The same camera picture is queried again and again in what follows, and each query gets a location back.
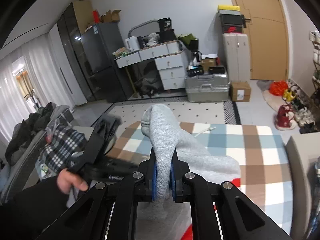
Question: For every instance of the beige fluffy mat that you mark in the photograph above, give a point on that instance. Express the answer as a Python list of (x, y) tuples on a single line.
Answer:
[(268, 100)]

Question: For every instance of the person's left forearm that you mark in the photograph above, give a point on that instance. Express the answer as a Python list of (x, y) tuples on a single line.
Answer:
[(30, 210)]

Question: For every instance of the grey refrigerator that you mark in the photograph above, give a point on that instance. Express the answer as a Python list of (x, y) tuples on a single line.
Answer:
[(105, 60)]

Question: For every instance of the open cardboard box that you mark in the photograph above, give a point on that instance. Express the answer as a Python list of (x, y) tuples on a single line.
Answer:
[(111, 16)]

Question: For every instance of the yellow shoes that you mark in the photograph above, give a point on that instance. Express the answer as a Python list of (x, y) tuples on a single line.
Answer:
[(288, 94)]

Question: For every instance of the wooden door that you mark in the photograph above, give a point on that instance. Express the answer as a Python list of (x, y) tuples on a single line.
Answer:
[(265, 42)]

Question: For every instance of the person's left hand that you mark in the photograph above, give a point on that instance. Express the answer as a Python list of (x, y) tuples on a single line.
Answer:
[(66, 180)]

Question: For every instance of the white drawer desk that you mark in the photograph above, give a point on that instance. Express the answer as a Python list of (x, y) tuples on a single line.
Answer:
[(170, 67)]

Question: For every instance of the grey ottoman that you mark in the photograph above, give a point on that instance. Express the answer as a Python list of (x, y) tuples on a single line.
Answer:
[(300, 167)]

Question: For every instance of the grey hoodie with red print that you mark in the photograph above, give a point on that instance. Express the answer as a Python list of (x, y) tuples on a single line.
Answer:
[(162, 135)]

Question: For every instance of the black jacket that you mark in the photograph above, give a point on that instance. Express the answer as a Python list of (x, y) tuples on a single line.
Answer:
[(22, 135)]

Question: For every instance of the red white sneakers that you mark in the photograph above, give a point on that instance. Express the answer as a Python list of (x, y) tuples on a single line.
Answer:
[(285, 118)]

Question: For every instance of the black white plaid shirt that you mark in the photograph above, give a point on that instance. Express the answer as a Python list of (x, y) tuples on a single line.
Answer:
[(62, 145)]

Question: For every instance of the grey sofa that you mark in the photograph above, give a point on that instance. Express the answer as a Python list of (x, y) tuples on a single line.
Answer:
[(22, 165)]

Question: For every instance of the grey arched mirror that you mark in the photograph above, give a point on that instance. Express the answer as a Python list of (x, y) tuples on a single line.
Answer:
[(140, 27)]

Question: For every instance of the checkered blanket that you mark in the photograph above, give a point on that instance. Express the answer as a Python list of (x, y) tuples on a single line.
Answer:
[(262, 155)]

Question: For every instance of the white dotted floor rug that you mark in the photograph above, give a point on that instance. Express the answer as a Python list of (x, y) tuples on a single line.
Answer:
[(200, 112)]

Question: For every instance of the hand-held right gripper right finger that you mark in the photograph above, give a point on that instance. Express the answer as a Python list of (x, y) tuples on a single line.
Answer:
[(173, 180)]

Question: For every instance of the small brown box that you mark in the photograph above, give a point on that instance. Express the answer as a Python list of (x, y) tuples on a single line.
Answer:
[(208, 64)]

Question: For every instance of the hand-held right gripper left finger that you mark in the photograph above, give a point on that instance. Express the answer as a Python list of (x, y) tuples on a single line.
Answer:
[(153, 180)]

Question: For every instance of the white sheer curtain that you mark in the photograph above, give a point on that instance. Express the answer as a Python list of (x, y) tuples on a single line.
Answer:
[(15, 85)]

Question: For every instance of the white electric kettle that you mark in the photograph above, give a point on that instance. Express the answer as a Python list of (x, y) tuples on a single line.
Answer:
[(132, 43)]

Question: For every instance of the yellow shoe box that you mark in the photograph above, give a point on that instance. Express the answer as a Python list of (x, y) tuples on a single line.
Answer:
[(228, 7)]

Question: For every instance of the red black shoe box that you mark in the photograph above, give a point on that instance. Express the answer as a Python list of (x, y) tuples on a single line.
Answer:
[(232, 29)]

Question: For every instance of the silver suitcase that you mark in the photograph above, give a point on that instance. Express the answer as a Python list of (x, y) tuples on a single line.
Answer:
[(207, 90)]

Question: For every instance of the cardboard box with white label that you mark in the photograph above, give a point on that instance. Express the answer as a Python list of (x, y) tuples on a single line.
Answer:
[(240, 91)]

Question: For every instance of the wooden shoe rack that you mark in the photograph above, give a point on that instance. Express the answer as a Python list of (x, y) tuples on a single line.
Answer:
[(316, 55)]

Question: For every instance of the white cabinet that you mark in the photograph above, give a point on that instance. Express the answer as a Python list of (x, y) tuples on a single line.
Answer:
[(236, 55)]

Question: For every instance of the black bag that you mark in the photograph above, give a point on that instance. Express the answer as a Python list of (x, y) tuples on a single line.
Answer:
[(150, 86)]

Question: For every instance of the orange bag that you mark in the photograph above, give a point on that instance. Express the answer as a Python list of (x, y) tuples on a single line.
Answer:
[(278, 88)]

